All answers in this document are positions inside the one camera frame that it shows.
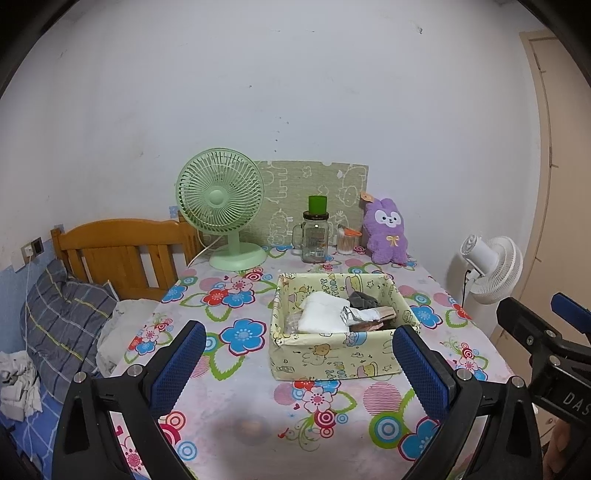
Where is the blue bed sheet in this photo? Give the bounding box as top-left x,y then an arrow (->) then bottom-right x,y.
0,383 -> 65,467

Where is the purple plush bunny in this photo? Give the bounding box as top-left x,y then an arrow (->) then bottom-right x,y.
359,190 -> 411,265

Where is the silver foil packet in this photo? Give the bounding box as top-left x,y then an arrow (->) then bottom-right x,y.
340,305 -> 397,326

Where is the glass mug jar green lid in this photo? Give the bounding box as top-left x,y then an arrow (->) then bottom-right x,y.
292,195 -> 329,264

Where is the white bedding cloth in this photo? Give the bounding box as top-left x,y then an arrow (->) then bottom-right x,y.
96,298 -> 162,377

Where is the white tissue packet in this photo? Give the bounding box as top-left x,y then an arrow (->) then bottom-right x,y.
298,292 -> 352,333

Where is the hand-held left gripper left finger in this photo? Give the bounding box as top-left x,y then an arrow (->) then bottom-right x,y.
52,319 -> 208,480

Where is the grey plaid cloth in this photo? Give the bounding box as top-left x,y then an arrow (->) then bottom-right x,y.
21,258 -> 118,402

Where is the green desk fan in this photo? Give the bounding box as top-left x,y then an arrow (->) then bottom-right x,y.
174,148 -> 269,271

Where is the white crumpled cloth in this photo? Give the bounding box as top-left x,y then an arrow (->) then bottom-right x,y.
0,350 -> 43,422

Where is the white standing fan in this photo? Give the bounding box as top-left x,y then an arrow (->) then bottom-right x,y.
455,234 -> 524,342

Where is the wooden bed headboard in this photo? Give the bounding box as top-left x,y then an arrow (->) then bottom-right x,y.
51,218 -> 204,302

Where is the green printed board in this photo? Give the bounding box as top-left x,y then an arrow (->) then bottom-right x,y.
252,159 -> 370,247

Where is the person's right hand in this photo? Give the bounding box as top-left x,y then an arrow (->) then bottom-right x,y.
549,418 -> 575,469

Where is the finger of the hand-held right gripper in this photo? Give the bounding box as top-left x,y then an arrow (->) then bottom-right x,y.
550,292 -> 591,333
496,296 -> 591,370

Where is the small jar orange lid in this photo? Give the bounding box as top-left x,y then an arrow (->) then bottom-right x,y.
336,224 -> 361,254

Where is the beige wooden door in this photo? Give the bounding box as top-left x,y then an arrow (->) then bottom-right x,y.
519,30 -> 591,324

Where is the yellow printed fabric storage box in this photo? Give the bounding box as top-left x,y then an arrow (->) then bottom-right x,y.
269,272 -> 422,381

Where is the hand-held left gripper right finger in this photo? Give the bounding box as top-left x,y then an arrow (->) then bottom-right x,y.
392,324 -> 543,480

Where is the grey sock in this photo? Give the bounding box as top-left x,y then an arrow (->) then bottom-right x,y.
347,290 -> 384,311

